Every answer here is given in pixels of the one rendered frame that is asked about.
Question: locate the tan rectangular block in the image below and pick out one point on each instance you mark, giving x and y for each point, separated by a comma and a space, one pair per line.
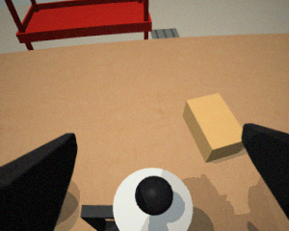
215, 129

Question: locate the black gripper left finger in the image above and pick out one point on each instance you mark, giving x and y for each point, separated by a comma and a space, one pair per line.
33, 187

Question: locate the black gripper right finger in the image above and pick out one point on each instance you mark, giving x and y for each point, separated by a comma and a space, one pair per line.
268, 149

